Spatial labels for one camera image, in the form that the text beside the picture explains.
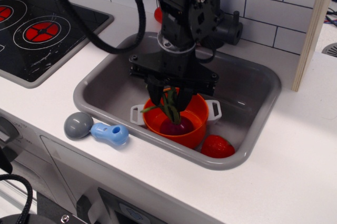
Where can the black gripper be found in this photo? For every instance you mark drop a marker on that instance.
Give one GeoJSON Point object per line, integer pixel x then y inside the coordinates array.
{"type": "Point", "coordinates": [160, 65]}

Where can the purple toy beet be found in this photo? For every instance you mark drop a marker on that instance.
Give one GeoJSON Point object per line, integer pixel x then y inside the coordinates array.
{"type": "Point", "coordinates": [164, 118]}

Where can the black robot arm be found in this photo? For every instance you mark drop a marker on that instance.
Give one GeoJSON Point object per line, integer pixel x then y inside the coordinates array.
{"type": "Point", "coordinates": [184, 24]}

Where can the orange toy pot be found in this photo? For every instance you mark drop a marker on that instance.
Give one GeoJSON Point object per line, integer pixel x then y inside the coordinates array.
{"type": "Point", "coordinates": [201, 112]}

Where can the grey plastic sink basin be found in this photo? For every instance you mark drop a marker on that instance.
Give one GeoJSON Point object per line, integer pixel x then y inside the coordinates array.
{"type": "Point", "coordinates": [245, 90]}

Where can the red toy strawberry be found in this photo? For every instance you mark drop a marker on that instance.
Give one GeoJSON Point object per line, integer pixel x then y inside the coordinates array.
{"type": "Point", "coordinates": [216, 146]}

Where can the red toy pepper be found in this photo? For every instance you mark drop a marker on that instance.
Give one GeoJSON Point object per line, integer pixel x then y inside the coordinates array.
{"type": "Point", "coordinates": [158, 15]}

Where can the dark grey toy faucet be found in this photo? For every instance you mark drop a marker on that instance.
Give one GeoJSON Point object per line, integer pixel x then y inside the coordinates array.
{"type": "Point", "coordinates": [228, 31]}

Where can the grey and blue toy ladle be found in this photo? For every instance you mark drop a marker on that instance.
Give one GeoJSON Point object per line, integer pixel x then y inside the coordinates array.
{"type": "Point", "coordinates": [79, 125]}

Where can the black toy stove top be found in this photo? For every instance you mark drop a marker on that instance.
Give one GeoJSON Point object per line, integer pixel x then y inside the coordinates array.
{"type": "Point", "coordinates": [37, 38]}

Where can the light wooden side panel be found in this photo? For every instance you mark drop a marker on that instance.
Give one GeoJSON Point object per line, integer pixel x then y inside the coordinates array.
{"type": "Point", "coordinates": [310, 42]}

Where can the grey oven knob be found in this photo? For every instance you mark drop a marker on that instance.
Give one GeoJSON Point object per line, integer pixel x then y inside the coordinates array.
{"type": "Point", "coordinates": [8, 131]}

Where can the round metal drain grille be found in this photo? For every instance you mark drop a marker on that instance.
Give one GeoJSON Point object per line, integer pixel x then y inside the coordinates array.
{"type": "Point", "coordinates": [330, 49]}

